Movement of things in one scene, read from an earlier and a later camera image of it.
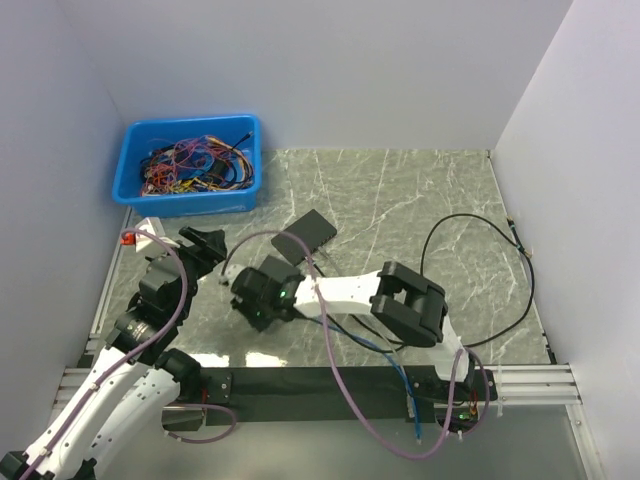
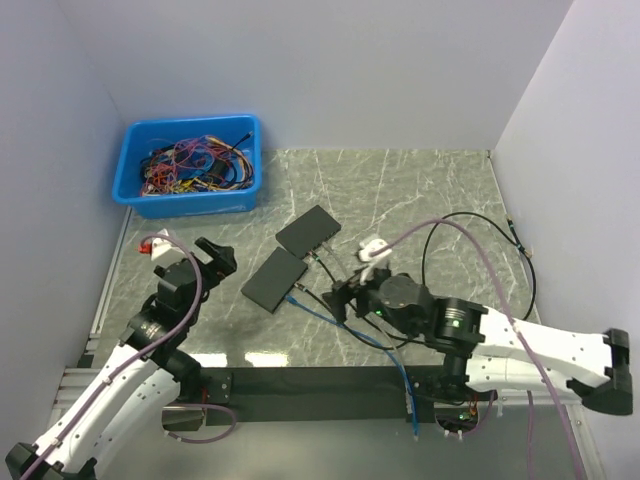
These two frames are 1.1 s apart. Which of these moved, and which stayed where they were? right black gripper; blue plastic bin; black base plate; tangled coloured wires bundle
Moved: right black gripper
Stayed: blue plastic bin; tangled coloured wires bundle; black base plate
